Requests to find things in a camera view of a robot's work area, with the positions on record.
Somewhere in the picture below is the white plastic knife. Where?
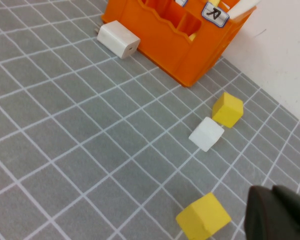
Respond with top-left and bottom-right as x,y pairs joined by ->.
221,0 -> 262,20

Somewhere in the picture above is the paper label reading 刀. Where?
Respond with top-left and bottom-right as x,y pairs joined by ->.
201,2 -> 230,29

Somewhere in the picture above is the white charger plug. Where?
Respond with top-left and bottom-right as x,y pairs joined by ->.
93,20 -> 141,60

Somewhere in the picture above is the yellow wooden cube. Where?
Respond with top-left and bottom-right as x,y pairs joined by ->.
211,91 -> 244,129
175,191 -> 232,240

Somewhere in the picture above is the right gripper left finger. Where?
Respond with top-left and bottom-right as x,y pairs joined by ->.
244,185 -> 300,240

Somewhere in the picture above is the orange plastic cutlery holder crate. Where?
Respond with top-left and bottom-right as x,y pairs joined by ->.
101,0 -> 257,88

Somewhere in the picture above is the white cube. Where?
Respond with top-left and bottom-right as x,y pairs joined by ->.
188,116 -> 225,153

